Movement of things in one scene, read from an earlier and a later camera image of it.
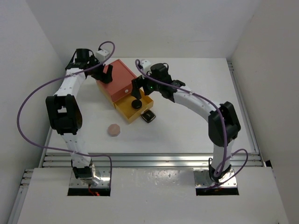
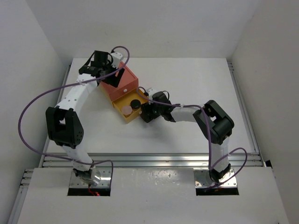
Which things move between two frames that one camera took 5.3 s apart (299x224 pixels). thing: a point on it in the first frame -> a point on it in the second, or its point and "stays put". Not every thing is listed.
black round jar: (136, 104) stays put
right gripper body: (149, 85) -> (155, 112)
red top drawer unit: (121, 86) stays put
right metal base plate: (202, 179) stays put
